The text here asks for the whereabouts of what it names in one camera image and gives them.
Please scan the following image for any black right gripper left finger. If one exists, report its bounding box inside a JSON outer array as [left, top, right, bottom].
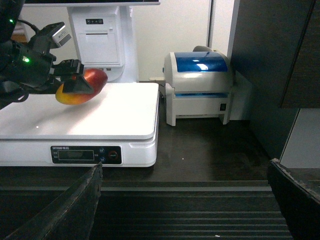
[[5, 163, 103, 240]]

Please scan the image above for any dark red mango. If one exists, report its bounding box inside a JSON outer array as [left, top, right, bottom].
[[55, 68, 108, 105]]

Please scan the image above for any white checkout scale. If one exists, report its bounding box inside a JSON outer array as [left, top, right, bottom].
[[0, 83, 160, 168]]

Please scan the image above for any white POS terminal stand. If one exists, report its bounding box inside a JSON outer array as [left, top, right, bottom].
[[24, 0, 161, 83]]

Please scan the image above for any white blue label printer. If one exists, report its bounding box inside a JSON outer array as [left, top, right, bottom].
[[162, 50, 235, 126]]

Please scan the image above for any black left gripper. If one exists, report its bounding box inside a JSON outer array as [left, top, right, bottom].
[[0, 34, 94, 97]]

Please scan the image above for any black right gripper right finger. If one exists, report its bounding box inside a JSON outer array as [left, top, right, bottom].
[[267, 158, 320, 240]]

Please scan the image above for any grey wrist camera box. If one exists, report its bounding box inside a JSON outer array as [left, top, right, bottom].
[[40, 22, 72, 49]]

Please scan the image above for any grey chair back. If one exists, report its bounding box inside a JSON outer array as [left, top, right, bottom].
[[192, 45, 213, 52]]

